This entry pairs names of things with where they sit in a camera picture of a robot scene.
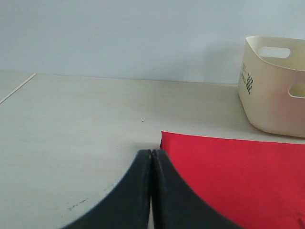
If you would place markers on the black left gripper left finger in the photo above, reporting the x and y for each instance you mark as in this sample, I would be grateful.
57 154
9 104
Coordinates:
127 206

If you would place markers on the cream plastic bin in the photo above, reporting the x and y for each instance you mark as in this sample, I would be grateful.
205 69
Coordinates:
271 84

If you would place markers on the red table cloth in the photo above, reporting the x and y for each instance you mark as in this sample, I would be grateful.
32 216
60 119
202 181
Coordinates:
255 184

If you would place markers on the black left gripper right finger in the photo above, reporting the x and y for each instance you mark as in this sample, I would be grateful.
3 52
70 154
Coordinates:
175 205

